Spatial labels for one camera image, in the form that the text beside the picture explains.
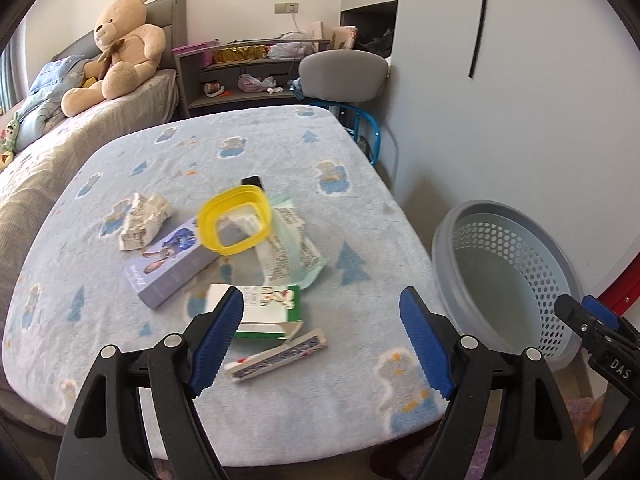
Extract grey perforated plastic basket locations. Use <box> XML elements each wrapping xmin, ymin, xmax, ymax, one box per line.
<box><xmin>431</xmin><ymin>200</ymin><xmax>583</xmax><ymax>373</ymax></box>

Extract green and white packet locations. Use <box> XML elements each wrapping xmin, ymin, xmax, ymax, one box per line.
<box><xmin>220</xmin><ymin>194</ymin><xmax>328</xmax><ymax>291</ymax></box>

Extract green plush toy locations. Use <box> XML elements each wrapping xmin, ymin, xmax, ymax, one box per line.
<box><xmin>0</xmin><ymin>110</ymin><xmax>23</xmax><ymax>171</ymax></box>

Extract blue patterned card box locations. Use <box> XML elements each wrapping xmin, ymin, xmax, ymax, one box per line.
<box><xmin>223</xmin><ymin>329</ymin><xmax>331</xmax><ymax>385</ymax></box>

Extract light blue printed blanket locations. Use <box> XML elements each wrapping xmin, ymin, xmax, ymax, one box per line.
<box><xmin>2</xmin><ymin>104</ymin><xmax>451</xmax><ymax>461</ymax></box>

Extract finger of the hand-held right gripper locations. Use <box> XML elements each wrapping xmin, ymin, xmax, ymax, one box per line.
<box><xmin>554</xmin><ymin>293</ymin><xmax>640</xmax><ymax>356</ymax></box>

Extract black wardrobe handle strip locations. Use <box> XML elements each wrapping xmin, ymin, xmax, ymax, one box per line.
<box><xmin>468</xmin><ymin>0</ymin><xmax>490</xmax><ymax>79</ymax></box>

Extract blue printed pillow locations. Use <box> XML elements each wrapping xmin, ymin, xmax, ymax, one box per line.
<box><xmin>15</xmin><ymin>55</ymin><xmax>93</xmax><ymax>153</ymax></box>

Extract pink plastic bag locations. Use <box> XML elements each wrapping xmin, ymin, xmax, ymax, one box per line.
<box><xmin>237</xmin><ymin>73</ymin><xmax>277</xmax><ymax>93</ymax></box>

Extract purple fuzzy cloth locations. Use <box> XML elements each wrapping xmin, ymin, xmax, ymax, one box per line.
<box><xmin>565</xmin><ymin>394</ymin><xmax>607</xmax><ymax>443</ymax></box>

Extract grey chair backrest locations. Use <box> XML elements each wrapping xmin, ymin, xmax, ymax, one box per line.
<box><xmin>298</xmin><ymin>51</ymin><xmax>391</xmax><ymax>106</ymax></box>

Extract yellow plastic lid ring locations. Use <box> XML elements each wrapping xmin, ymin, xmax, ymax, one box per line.
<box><xmin>197</xmin><ymin>185</ymin><xmax>273</xmax><ymax>256</ymax></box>

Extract white plastic bag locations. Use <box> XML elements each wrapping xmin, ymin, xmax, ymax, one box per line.
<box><xmin>267</xmin><ymin>40</ymin><xmax>321</xmax><ymax>58</ymax></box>

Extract grey shelf unit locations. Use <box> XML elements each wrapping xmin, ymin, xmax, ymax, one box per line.
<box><xmin>174</xmin><ymin>39</ymin><xmax>333</xmax><ymax>120</ymax></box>

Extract crumpled white paper wrapper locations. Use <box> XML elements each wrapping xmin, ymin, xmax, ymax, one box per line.
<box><xmin>118</xmin><ymin>192</ymin><xmax>175</xmax><ymax>251</ymax></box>

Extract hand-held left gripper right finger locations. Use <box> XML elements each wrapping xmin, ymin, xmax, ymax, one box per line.
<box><xmin>398</xmin><ymin>286</ymin><xmax>586</xmax><ymax>480</ymax></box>

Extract purple cartoon box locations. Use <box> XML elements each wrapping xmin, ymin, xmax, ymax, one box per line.
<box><xmin>124</xmin><ymin>216</ymin><xmax>221</xmax><ymax>310</ymax></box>

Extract pink storage box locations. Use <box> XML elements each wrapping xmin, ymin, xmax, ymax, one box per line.
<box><xmin>171</xmin><ymin>39</ymin><xmax>221</xmax><ymax>68</ymax></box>

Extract large tan teddy bear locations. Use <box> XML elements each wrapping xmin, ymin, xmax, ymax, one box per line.
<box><xmin>61</xmin><ymin>0</ymin><xmax>167</xmax><ymax>117</ymax></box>

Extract pink printed box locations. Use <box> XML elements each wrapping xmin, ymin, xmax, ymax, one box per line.
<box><xmin>330</xmin><ymin>25</ymin><xmax>360</xmax><ymax>51</ymax></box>

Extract gold wrapped snacks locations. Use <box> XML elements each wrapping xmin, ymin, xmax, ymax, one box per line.
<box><xmin>212</xmin><ymin>45</ymin><xmax>266</xmax><ymax>63</ymax></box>

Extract blue metal child chair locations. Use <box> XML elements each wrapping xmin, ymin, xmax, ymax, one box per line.
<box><xmin>307</xmin><ymin>101</ymin><xmax>382</xmax><ymax>166</ymax></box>

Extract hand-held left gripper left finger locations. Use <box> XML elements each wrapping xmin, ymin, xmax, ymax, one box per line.
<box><xmin>55</xmin><ymin>285</ymin><xmax>246</xmax><ymax>480</ymax></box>

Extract green and white carton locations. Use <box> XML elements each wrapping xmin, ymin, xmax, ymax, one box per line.
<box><xmin>205</xmin><ymin>282</ymin><xmax>305</xmax><ymax>342</ymax></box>

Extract grey padded bed headboard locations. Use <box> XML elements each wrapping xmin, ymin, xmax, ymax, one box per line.
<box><xmin>50</xmin><ymin>0</ymin><xmax>188</xmax><ymax>126</ymax></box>

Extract bed with beige cover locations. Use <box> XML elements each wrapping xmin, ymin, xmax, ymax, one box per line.
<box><xmin>0</xmin><ymin>67</ymin><xmax>181</xmax><ymax>211</ymax></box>

